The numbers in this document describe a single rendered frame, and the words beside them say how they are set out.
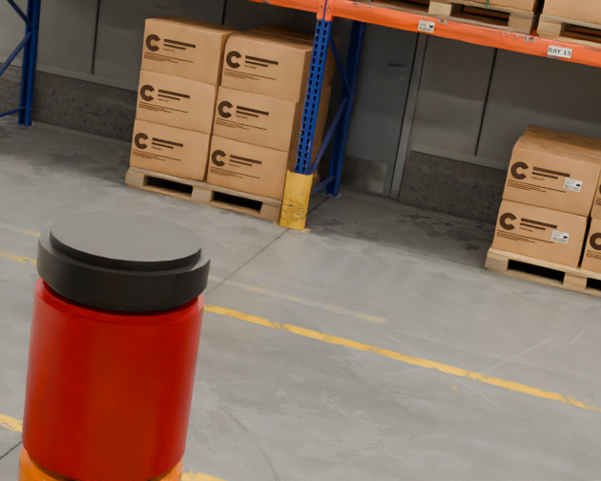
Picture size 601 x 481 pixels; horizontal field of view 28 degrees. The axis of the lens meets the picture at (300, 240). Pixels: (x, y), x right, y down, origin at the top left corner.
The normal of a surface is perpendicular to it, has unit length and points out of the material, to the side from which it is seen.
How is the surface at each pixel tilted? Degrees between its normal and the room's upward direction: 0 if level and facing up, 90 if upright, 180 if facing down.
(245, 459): 0
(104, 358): 90
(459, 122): 90
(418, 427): 0
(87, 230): 0
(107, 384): 90
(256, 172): 91
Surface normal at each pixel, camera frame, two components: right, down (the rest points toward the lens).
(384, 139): -0.29, 0.25
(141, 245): 0.14, -0.94
